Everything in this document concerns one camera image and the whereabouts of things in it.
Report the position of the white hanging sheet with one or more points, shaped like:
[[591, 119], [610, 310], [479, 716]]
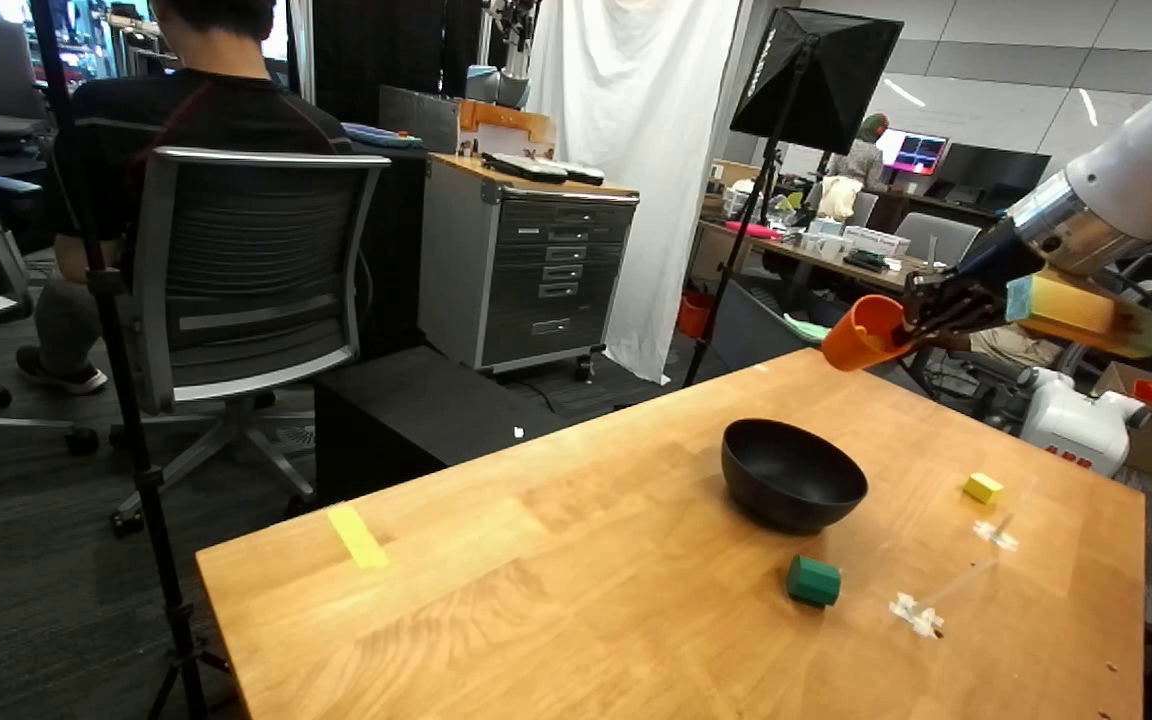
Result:
[[630, 160]]

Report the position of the green paper sheet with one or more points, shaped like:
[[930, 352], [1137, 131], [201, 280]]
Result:
[[802, 329]]

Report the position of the person in black shirt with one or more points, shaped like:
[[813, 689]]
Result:
[[188, 103]]

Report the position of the orange cardboard box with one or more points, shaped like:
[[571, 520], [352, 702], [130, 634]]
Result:
[[503, 131]]

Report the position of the thin black tripod pole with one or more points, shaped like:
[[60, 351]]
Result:
[[138, 440]]

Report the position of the white flat devices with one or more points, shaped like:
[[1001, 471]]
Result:
[[542, 167]]

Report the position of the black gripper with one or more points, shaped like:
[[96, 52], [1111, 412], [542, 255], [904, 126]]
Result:
[[996, 264]]

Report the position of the black flat screen monitor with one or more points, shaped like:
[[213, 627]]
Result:
[[991, 174]]

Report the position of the small green block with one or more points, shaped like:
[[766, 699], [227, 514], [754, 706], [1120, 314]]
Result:
[[813, 580]]

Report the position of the black bowl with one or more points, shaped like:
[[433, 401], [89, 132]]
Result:
[[790, 502]]

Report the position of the pink lit screen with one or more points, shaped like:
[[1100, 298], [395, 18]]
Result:
[[920, 150]]

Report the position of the orange plastic cup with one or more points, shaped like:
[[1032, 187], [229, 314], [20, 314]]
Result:
[[857, 343]]

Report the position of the white plastic machine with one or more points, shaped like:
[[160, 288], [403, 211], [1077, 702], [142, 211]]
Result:
[[1077, 421]]

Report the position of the red bin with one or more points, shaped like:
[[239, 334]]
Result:
[[692, 317]]

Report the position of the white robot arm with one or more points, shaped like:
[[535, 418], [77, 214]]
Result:
[[1150, 160]]

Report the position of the gray laptop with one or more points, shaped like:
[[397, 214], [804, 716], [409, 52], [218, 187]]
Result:
[[938, 241]]

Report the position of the black softbox light stand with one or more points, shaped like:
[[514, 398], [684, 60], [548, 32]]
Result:
[[817, 72]]

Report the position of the small yellow block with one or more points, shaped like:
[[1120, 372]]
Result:
[[986, 490]]

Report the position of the low black platform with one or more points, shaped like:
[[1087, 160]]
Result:
[[440, 412]]

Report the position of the gray drawer cabinet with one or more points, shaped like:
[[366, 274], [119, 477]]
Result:
[[520, 280]]

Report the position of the yellow tape strip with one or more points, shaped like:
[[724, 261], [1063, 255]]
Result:
[[356, 537]]

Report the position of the cluttered wooden desk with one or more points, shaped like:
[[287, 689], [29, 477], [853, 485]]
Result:
[[857, 274]]

